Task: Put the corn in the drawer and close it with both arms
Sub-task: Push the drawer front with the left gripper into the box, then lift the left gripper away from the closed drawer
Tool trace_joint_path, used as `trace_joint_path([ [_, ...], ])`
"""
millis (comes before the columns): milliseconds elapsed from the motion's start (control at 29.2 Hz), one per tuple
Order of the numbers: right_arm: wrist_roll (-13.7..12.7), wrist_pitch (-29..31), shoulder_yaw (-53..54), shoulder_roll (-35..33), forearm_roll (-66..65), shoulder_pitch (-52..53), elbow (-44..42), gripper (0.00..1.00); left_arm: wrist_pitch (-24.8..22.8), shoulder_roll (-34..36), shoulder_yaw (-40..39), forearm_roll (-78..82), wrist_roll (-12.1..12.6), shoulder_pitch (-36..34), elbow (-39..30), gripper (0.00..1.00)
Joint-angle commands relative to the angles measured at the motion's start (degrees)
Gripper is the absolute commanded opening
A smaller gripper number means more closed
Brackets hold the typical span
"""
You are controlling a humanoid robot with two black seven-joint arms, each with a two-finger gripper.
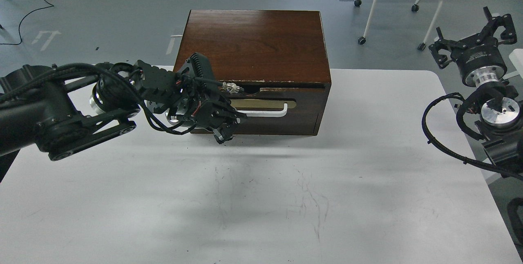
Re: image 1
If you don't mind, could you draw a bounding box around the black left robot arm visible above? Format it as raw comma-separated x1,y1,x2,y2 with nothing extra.
0,52,247,178

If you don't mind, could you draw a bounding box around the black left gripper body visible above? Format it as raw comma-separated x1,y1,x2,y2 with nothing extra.
133,52,237,132

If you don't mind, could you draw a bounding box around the wooden drawer with brown front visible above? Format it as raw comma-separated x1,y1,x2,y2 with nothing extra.
190,87,320,136

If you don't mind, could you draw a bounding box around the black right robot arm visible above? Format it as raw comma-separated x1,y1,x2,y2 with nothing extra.
421,7,523,180

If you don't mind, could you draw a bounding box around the dark brown wooden cabinet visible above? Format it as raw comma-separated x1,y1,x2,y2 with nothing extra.
174,9,332,136

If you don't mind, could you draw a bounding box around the white drawer handle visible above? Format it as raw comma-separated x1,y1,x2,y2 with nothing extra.
237,103,288,118

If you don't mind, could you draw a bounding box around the black cable on floor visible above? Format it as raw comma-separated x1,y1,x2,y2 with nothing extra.
0,0,55,46

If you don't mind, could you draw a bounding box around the white table leg bar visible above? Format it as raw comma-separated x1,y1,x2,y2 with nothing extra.
481,169,502,185

